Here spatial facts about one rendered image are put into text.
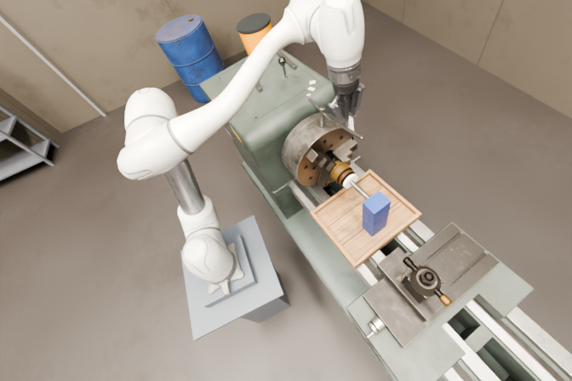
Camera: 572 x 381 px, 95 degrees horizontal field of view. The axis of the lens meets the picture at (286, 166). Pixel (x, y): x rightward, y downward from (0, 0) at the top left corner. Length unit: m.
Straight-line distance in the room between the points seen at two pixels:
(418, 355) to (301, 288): 1.13
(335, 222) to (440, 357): 0.56
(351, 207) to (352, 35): 0.79
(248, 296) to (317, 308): 0.78
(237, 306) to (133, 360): 1.31
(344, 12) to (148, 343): 2.37
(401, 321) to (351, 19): 0.89
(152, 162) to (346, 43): 0.54
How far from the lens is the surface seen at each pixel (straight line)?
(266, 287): 1.33
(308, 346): 2.02
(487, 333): 1.23
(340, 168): 1.06
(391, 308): 1.04
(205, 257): 1.13
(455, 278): 1.12
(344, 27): 0.66
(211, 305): 1.40
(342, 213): 1.23
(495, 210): 2.42
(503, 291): 1.19
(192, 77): 3.45
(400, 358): 1.08
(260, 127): 1.11
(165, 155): 0.70
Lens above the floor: 2.00
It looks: 52 degrees down
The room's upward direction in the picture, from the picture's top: 22 degrees counter-clockwise
